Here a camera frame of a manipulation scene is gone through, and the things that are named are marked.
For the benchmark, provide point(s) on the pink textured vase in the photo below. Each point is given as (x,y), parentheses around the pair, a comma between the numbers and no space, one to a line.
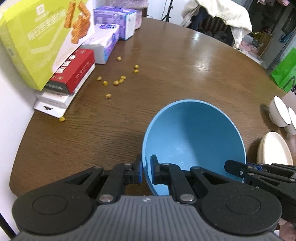
(138,5)

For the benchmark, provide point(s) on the scattered corn kernels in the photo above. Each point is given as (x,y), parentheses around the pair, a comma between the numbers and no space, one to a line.
(114,83)

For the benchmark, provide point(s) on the yellow green snack box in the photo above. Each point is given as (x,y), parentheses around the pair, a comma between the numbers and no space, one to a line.
(39,36)

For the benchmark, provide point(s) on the cream plate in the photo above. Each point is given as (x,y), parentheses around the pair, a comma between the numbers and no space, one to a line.
(274,149)

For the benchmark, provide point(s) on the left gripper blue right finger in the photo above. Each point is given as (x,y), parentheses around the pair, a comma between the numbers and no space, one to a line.
(160,172)

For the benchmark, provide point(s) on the purple tissue pack lower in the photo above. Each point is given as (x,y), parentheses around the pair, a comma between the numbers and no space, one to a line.
(103,41)

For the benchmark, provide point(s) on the blue bowl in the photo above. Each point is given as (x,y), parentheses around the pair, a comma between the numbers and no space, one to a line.
(191,133)

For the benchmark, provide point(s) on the purple tissue pack upper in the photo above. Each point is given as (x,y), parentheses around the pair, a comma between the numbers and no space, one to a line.
(123,17)

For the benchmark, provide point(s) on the green paper bag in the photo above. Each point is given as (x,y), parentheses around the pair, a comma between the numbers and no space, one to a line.
(284,74)

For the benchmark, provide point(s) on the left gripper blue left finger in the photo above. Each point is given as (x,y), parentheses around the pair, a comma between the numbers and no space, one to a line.
(133,171)

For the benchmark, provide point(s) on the white bowl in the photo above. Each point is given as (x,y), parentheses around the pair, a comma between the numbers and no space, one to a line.
(291,128)
(278,112)

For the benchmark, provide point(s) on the studio light on stand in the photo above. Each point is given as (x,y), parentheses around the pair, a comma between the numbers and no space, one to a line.
(167,17)

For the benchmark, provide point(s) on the purple tissue pack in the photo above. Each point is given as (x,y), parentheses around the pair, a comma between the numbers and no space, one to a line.
(123,17)
(103,41)

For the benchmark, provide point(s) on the cream sweater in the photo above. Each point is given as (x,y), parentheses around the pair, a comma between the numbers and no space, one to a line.
(231,13)

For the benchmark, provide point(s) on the chair with clothes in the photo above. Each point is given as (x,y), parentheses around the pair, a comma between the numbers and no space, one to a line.
(213,27)

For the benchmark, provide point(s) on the red box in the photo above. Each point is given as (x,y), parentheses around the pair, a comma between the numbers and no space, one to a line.
(71,72)

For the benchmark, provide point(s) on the white flat box stack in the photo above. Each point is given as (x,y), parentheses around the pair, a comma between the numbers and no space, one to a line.
(56,103)

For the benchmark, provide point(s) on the person right hand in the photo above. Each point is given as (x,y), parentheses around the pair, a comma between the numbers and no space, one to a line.
(287,230)

